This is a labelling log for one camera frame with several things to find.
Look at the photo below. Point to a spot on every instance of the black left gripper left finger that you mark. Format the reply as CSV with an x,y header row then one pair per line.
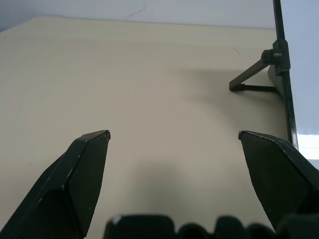
x,y
62,189

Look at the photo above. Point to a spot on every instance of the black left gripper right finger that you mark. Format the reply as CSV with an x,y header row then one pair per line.
x,y
276,179

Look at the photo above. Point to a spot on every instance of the black whiteboard stand leg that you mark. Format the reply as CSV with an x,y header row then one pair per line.
x,y
259,72

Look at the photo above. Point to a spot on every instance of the whiteboard with black frame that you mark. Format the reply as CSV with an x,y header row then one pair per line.
x,y
302,74

